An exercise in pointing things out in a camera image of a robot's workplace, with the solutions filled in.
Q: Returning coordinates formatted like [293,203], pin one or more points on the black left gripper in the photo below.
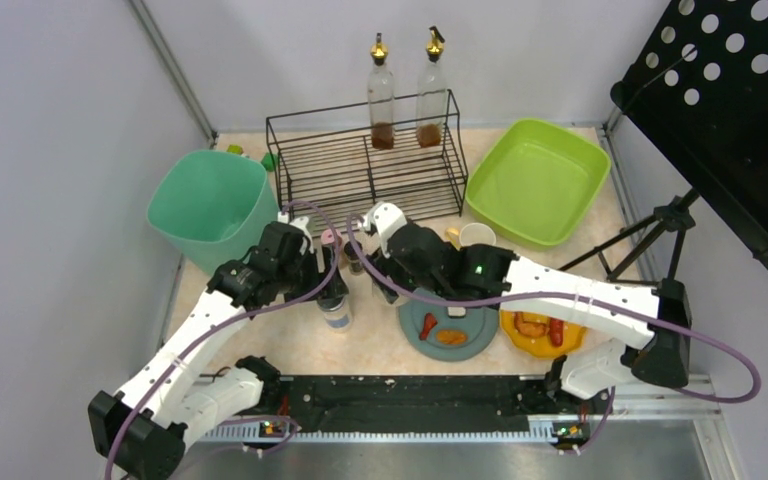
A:
[330,279]

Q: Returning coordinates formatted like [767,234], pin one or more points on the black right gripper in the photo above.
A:
[376,266]

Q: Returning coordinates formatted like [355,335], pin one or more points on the pink lid spice jar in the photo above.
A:
[333,240]

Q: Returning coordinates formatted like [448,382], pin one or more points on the black lid spice jar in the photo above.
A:
[354,258]

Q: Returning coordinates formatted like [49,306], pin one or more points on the silver lid labelled jar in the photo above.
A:
[336,312]

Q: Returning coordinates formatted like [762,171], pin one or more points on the oil bottle brown liquid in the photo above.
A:
[432,94]

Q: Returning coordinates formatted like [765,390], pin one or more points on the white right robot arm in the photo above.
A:
[642,343]

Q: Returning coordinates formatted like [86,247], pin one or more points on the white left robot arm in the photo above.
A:
[147,426]

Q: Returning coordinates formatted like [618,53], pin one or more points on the yellow ceramic mug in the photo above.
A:
[471,234]

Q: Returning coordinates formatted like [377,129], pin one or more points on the red chicken drumstick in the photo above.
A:
[429,323]

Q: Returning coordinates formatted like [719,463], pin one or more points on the white tofu cube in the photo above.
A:
[456,312]

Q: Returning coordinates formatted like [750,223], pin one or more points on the orange fried nugget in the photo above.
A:
[451,337]

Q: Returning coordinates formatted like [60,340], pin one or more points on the green plastic waste bin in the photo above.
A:
[212,206]

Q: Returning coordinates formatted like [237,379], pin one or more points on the grey blue round plate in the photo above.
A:
[480,324]

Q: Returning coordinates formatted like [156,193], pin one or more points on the green toy block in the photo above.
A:
[270,162]

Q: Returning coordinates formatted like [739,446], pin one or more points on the orange fried chicken piece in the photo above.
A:
[531,325]

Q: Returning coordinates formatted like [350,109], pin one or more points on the lime green plastic basin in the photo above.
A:
[537,183]

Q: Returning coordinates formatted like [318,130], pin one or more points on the yellow polka dot plate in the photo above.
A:
[541,348]

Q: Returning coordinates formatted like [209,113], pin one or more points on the red sausage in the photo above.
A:
[556,330]

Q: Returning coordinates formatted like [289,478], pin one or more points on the black perforated metal panel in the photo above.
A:
[698,91]

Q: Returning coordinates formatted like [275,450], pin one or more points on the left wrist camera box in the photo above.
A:
[300,223]

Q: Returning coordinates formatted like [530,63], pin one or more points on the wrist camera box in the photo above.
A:
[300,223]
[383,219]

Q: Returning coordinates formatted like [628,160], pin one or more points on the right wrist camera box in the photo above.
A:
[383,219]

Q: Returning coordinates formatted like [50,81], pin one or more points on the black wire dish rack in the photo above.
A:
[326,157]

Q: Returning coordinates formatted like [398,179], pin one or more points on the aluminium frame post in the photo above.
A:
[172,68]

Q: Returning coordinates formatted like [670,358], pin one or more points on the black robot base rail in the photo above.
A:
[422,404]

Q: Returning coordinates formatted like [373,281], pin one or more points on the black camera tripod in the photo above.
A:
[674,217]

